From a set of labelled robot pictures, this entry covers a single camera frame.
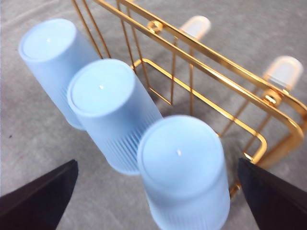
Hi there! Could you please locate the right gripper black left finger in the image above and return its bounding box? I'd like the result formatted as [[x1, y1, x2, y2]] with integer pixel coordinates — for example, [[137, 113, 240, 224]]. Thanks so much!
[[0, 159, 79, 230]]

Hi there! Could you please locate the gold wire cup holder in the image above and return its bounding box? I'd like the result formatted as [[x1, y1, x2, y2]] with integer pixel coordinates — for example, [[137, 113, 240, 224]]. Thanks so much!
[[71, 0, 307, 200]]

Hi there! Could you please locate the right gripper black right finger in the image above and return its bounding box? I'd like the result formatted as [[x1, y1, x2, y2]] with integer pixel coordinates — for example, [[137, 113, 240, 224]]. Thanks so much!
[[237, 157, 307, 230]]

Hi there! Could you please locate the blue ribbed plastic cup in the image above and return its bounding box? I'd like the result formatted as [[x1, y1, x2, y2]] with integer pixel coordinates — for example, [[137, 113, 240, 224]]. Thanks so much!
[[18, 18, 106, 130], [67, 59, 164, 175], [136, 115, 231, 230]]

